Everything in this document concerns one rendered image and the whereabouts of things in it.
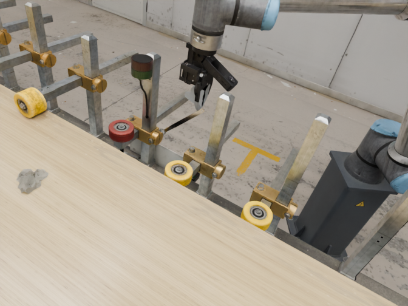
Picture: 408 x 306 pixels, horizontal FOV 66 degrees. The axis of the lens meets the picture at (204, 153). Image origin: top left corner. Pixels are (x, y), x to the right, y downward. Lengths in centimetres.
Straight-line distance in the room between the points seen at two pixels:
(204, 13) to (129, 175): 47
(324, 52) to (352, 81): 41
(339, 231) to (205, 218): 116
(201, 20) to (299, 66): 282
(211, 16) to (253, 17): 11
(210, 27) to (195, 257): 57
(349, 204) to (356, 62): 209
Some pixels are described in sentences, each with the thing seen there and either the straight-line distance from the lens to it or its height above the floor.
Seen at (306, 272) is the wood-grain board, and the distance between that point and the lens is 81.
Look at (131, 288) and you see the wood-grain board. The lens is 70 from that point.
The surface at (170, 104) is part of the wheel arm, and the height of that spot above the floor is 86.
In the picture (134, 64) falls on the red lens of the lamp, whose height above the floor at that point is 113.
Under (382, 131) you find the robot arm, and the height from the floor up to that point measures 86.
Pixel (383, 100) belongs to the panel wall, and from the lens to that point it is 366.
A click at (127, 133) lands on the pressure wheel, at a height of 91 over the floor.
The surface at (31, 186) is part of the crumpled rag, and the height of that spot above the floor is 91.
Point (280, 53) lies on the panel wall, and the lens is 366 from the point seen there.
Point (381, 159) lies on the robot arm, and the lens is 150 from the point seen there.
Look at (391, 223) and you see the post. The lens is 92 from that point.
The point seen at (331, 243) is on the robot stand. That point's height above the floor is 14.
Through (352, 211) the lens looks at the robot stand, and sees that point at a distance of 175.
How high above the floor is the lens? 154
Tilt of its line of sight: 40 degrees down
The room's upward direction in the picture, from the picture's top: 12 degrees clockwise
